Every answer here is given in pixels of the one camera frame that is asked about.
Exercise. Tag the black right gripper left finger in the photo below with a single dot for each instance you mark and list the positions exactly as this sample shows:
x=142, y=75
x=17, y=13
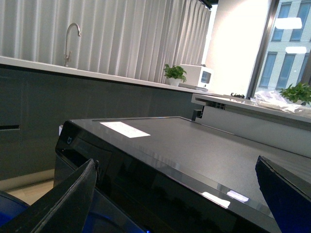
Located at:
x=63, y=209

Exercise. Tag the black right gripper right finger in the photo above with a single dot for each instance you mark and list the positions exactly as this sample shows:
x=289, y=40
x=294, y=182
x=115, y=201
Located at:
x=287, y=195

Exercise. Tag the grey front-load washing machine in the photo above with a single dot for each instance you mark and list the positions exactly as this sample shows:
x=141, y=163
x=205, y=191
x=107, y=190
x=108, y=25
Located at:
x=171, y=175

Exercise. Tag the clear plastic bag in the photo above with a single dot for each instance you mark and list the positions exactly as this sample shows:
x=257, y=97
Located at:
x=273, y=100

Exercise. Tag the white island countertop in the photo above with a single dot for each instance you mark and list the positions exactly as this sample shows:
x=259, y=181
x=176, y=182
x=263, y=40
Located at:
x=246, y=107

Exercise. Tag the dark kitchen counter cabinet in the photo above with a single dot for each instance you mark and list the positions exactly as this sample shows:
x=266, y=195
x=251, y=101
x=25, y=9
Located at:
x=36, y=98

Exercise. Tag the white microwave oven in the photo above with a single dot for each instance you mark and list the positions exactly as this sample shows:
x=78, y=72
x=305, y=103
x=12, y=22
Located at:
x=197, y=75

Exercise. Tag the chrome kitchen faucet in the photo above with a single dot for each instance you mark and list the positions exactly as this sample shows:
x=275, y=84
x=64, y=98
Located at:
x=67, y=55

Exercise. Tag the potted green plant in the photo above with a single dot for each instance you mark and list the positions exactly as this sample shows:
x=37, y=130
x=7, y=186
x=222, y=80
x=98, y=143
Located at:
x=175, y=74

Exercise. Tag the white pleated curtain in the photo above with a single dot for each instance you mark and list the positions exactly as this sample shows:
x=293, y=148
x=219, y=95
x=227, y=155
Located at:
x=128, y=38

